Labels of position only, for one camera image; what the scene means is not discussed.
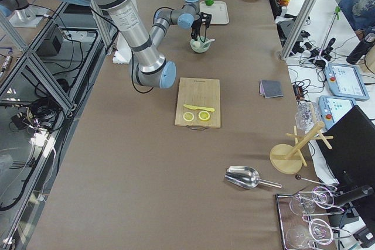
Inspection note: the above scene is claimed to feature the black monitor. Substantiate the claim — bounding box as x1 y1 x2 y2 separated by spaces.
317 105 374 189

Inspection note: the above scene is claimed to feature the grey folded cloth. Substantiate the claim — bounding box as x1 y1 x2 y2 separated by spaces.
259 80 284 98

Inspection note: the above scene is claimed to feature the wooden mug tree stand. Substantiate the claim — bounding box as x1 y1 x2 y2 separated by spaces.
270 121 333 174

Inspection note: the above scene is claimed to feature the green lime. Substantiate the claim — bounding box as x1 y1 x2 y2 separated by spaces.
204 0 214 6

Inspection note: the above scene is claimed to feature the seated person in blue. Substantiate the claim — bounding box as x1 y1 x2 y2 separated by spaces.
340 0 374 36

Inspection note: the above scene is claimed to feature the lemon slice near handle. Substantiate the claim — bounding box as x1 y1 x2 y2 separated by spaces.
183 112 195 122

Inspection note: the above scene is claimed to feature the yellow plastic knife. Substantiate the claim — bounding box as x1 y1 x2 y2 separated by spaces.
183 104 215 112

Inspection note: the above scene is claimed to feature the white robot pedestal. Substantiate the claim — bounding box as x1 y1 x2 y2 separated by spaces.
112 33 132 64

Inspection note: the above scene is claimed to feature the white ceramic spoon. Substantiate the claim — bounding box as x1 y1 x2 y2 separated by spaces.
201 39 215 48

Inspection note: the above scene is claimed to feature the white steamed bun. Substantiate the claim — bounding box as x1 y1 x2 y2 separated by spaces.
192 42 201 48

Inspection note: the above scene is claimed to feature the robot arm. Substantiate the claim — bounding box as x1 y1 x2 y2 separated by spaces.
61 0 212 88

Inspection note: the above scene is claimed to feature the bamboo cutting board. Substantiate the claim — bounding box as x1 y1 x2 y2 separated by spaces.
175 77 221 128

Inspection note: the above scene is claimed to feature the mint green bowl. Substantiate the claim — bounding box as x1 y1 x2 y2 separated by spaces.
190 37 212 53

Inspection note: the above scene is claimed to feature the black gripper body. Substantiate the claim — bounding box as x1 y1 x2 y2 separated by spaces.
190 12 211 38

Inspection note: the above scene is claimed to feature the wine glass rack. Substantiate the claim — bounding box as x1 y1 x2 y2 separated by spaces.
275 186 352 249

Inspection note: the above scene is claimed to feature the metal scoop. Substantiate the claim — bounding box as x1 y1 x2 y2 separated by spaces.
224 166 282 189

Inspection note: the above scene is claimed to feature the teach pendant tablet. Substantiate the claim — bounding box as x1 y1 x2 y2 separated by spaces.
324 63 370 101
318 95 356 130

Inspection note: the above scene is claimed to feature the cream rabbit tray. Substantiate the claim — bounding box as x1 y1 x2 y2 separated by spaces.
199 1 229 25

